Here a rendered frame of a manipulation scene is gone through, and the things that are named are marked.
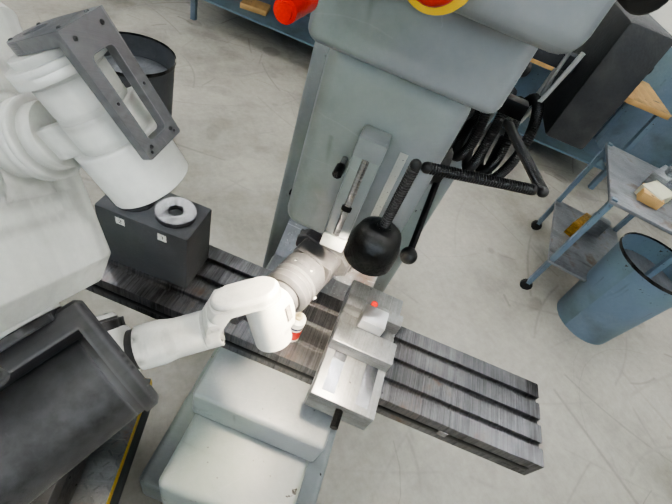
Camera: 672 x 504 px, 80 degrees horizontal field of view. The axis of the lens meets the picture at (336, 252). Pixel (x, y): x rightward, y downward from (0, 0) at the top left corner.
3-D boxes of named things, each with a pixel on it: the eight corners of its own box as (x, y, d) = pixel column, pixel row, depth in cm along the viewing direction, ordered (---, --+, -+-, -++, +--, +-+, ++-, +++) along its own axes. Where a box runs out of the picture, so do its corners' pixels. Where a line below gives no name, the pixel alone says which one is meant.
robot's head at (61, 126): (77, 221, 32) (174, 200, 30) (-41, 104, 25) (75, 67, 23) (111, 171, 37) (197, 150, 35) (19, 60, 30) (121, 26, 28)
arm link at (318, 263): (360, 251, 77) (328, 289, 69) (345, 281, 84) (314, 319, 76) (306, 217, 79) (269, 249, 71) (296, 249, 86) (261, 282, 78)
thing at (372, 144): (341, 253, 67) (387, 148, 52) (318, 244, 67) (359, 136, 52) (347, 238, 69) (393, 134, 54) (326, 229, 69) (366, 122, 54)
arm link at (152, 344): (215, 352, 70) (98, 385, 67) (200, 295, 70) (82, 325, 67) (204, 368, 59) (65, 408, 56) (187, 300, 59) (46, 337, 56)
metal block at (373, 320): (375, 342, 98) (384, 330, 94) (353, 332, 99) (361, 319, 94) (380, 325, 102) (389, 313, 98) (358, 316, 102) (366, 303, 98)
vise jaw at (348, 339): (386, 373, 95) (392, 365, 92) (327, 347, 95) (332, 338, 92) (391, 352, 99) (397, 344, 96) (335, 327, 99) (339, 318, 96)
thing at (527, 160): (546, 201, 49) (553, 192, 48) (536, 198, 49) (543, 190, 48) (507, 125, 61) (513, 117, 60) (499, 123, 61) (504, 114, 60)
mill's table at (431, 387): (524, 476, 104) (544, 468, 98) (79, 288, 104) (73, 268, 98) (520, 394, 120) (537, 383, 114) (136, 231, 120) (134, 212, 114)
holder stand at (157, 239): (186, 290, 103) (187, 237, 88) (104, 258, 102) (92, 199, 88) (208, 257, 111) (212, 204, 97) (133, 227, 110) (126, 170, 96)
